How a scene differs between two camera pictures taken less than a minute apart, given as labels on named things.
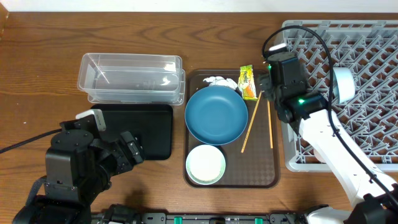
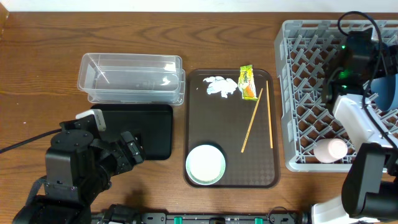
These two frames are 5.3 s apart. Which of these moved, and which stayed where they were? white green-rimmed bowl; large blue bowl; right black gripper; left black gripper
Moved: right black gripper; large blue bowl
Stayed: left black gripper; white green-rimmed bowl
